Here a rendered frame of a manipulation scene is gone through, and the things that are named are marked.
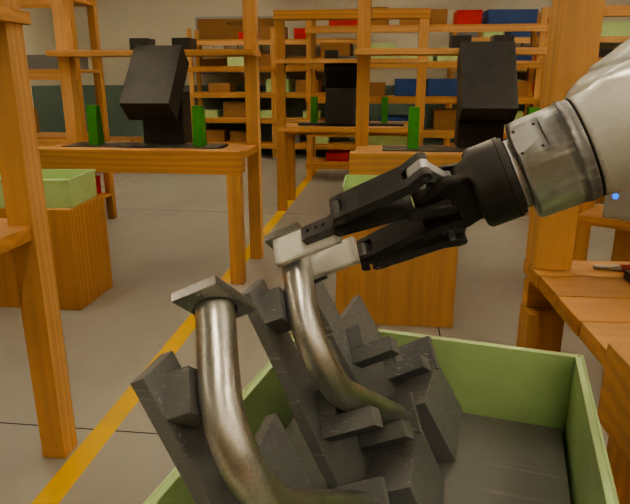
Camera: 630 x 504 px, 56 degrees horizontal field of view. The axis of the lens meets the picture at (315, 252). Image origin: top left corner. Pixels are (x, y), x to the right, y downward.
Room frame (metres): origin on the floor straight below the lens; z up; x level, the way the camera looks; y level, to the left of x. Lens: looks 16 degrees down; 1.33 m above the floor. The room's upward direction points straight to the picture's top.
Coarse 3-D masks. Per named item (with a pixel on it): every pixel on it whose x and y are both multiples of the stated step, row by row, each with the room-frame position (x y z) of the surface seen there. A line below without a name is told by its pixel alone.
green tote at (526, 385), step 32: (448, 352) 0.80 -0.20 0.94; (480, 352) 0.79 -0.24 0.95; (512, 352) 0.77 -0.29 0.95; (544, 352) 0.76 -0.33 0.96; (256, 384) 0.67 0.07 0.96; (480, 384) 0.79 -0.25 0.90; (512, 384) 0.77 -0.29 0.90; (544, 384) 0.76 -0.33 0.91; (576, 384) 0.71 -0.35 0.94; (256, 416) 0.67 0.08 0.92; (288, 416) 0.77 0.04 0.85; (512, 416) 0.77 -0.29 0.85; (544, 416) 0.76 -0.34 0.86; (576, 416) 0.67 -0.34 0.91; (576, 448) 0.64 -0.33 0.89; (576, 480) 0.61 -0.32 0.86; (608, 480) 0.48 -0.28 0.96
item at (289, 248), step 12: (276, 240) 0.56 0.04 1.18; (288, 240) 0.56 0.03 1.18; (300, 240) 0.55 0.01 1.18; (324, 240) 0.54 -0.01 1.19; (336, 240) 0.53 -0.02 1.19; (276, 252) 0.55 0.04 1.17; (288, 252) 0.55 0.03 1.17; (300, 252) 0.54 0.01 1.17; (312, 252) 0.54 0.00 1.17; (276, 264) 0.54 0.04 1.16
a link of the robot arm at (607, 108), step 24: (624, 72) 0.49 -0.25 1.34; (576, 96) 0.50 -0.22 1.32; (600, 96) 0.48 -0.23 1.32; (624, 96) 0.47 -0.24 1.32; (600, 120) 0.47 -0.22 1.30; (624, 120) 0.46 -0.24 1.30; (600, 144) 0.46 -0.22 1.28; (624, 144) 0.46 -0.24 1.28; (600, 168) 0.47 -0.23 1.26; (624, 168) 0.46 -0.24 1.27
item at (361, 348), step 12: (348, 336) 0.71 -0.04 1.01; (360, 336) 0.70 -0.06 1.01; (360, 348) 0.69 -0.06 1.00; (372, 348) 0.68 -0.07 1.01; (384, 348) 0.67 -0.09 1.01; (396, 348) 0.68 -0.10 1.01; (360, 360) 0.68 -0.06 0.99; (372, 360) 0.68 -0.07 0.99; (384, 360) 0.76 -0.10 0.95; (396, 360) 0.76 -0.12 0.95; (408, 360) 0.74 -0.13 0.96; (420, 360) 0.74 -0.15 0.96; (396, 372) 0.74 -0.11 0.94; (408, 372) 0.73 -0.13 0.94; (420, 372) 0.74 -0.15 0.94
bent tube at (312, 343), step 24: (264, 240) 0.57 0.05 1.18; (288, 264) 0.55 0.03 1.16; (288, 288) 0.53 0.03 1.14; (312, 288) 0.53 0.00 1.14; (288, 312) 0.52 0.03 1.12; (312, 312) 0.51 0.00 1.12; (312, 336) 0.50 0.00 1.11; (312, 360) 0.49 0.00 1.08; (336, 360) 0.50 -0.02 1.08; (336, 384) 0.49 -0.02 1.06; (384, 408) 0.57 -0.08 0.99
